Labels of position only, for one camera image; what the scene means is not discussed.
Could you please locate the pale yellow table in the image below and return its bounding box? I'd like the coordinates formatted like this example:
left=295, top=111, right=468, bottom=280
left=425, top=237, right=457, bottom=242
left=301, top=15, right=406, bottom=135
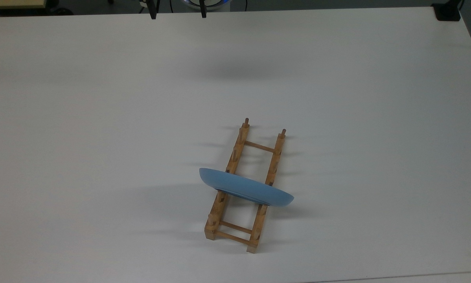
left=0, top=0, right=48, bottom=10

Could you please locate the wooden plate rack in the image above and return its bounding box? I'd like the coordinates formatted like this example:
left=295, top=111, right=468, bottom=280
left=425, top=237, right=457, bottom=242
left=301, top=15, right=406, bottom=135
left=204, top=117, right=287, bottom=254

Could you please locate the black table clamp block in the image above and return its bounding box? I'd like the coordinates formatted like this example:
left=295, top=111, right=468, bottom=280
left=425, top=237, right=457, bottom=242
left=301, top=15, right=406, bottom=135
left=432, top=0, right=463, bottom=22

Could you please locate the blue round plate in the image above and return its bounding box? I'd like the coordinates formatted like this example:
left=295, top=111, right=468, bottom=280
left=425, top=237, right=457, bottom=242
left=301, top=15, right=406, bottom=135
left=199, top=167, right=295, bottom=208

